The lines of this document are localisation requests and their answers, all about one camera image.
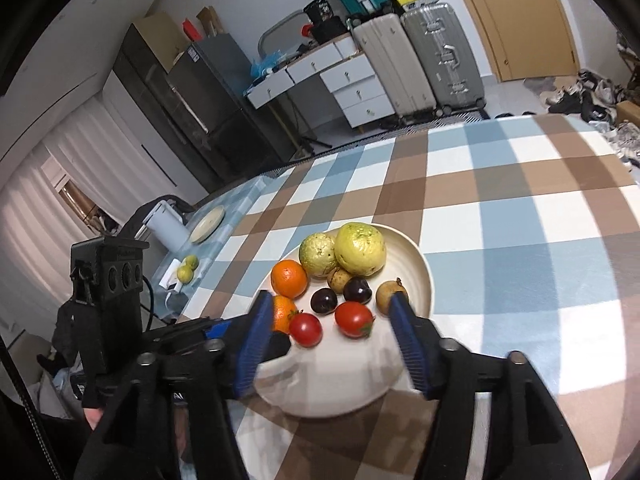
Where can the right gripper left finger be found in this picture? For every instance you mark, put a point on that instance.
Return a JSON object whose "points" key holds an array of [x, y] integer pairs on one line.
{"points": [[136, 436]]}

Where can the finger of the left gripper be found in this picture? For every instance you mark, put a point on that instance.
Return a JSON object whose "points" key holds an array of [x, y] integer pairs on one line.
{"points": [[191, 331], [279, 345]]}

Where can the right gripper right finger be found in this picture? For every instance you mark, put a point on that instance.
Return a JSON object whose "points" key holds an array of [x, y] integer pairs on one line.
{"points": [[528, 436]]}

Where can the red tomato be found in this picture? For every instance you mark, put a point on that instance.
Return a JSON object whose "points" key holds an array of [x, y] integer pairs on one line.
{"points": [[305, 329], [354, 320]]}

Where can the dark purple plum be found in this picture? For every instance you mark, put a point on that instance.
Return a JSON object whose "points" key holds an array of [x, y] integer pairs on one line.
{"points": [[358, 290]]}

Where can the person's left hand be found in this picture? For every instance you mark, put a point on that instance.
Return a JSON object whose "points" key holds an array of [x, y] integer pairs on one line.
{"points": [[93, 416]]}

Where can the front orange tangerine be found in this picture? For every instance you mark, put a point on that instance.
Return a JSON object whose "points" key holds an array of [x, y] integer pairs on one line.
{"points": [[284, 310]]}

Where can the orange tangerine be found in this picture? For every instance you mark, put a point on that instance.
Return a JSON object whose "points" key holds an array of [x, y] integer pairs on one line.
{"points": [[284, 310], [288, 278]]}

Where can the rear orange tangerine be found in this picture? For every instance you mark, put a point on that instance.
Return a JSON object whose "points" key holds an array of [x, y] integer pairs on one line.
{"points": [[288, 278]]}

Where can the green lime pair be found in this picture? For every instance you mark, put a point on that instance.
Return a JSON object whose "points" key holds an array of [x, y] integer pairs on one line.
{"points": [[186, 270]]}

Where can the cream round plate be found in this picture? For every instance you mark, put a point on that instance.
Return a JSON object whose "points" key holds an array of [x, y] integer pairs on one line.
{"points": [[357, 359]]}

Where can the left brown longan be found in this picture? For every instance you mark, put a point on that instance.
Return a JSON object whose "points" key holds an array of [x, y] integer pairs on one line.
{"points": [[337, 279]]}

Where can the brown longan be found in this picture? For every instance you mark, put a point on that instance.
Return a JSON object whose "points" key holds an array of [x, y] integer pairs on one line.
{"points": [[337, 279], [385, 293]]}

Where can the green mottled guava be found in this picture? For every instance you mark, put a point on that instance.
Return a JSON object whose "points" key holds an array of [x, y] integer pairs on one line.
{"points": [[316, 255]]}

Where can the small side plate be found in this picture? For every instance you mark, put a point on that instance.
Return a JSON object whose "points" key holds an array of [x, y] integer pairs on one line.
{"points": [[207, 225]]}

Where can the white curtain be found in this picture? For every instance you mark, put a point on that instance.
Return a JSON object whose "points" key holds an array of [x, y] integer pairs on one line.
{"points": [[38, 228]]}

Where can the right brown longan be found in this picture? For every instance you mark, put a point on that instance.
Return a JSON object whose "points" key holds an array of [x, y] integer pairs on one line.
{"points": [[385, 293]]}

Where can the yellow guava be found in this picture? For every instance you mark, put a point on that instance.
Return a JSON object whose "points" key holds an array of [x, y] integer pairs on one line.
{"points": [[360, 248]]}

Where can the white kettle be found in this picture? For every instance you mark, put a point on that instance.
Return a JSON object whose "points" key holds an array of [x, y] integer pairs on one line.
{"points": [[167, 226]]}

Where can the checkered tablecloth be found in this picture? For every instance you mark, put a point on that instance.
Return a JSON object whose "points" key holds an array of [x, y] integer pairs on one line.
{"points": [[531, 227]]}

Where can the black refrigerator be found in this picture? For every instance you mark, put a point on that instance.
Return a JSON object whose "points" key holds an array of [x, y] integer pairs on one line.
{"points": [[200, 111]]}

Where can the white drawer desk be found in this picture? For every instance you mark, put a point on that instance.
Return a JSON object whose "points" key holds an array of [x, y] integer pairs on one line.
{"points": [[346, 73]]}

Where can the cardboard box on fridge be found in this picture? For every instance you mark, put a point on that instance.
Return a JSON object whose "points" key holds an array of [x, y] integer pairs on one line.
{"points": [[163, 36]]}

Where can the beige suitcase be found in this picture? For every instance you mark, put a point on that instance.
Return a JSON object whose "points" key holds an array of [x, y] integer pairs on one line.
{"points": [[394, 60]]}

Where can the silver suitcase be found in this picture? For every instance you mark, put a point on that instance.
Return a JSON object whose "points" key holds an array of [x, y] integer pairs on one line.
{"points": [[445, 54]]}

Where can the wooden door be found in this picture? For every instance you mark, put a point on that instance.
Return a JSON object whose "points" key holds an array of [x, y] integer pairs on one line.
{"points": [[525, 38]]}

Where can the black camera box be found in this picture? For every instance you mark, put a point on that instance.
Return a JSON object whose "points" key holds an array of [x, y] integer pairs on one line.
{"points": [[107, 271]]}

